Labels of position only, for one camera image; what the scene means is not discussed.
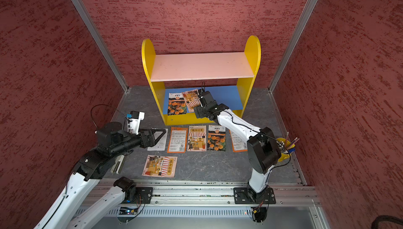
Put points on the sunflower shop seed bag top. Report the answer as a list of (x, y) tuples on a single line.
[(197, 138)]

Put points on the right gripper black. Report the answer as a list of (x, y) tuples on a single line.
[(200, 112)]

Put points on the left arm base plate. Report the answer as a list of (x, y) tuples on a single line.
[(141, 195)]

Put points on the stapler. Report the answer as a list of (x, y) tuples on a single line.
[(117, 168)]

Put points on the yellow pen cup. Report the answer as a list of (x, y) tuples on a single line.
[(286, 146)]

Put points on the marigold seed bag shelf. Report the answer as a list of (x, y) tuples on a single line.
[(176, 104), (216, 138)]

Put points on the right aluminium corner post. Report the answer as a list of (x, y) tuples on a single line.
[(301, 24)]

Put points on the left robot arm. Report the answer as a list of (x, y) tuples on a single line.
[(113, 142)]

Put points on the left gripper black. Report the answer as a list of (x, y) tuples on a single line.
[(146, 143)]

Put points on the white seed bag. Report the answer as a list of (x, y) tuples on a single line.
[(161, 138)]

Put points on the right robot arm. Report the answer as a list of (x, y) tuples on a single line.
[(263, 149)]

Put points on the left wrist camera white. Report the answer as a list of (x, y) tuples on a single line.
[(134, 119)]

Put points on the aluminium corner post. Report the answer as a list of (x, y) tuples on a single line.
[(301, 24), (96, 36)]

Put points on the orange bordered seed bag top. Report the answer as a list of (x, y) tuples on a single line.
[(178, 140)]

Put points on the marigold seed bag top shelf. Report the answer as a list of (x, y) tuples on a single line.
[(216, 138)]

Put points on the marigold seed bag lower shelf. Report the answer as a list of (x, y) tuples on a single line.
[(176, 104)]

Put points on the yellow shelf unit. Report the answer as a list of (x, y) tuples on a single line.
[(178, 73)]

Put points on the left aluminium corner post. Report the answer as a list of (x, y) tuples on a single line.
[(96, 36)]

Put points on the orange seed bag shelf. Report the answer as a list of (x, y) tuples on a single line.
[(237, 143)]

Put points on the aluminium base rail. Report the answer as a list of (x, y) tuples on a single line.
[(198, 199)]

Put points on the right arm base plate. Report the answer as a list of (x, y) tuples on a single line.
[(247, 195)]

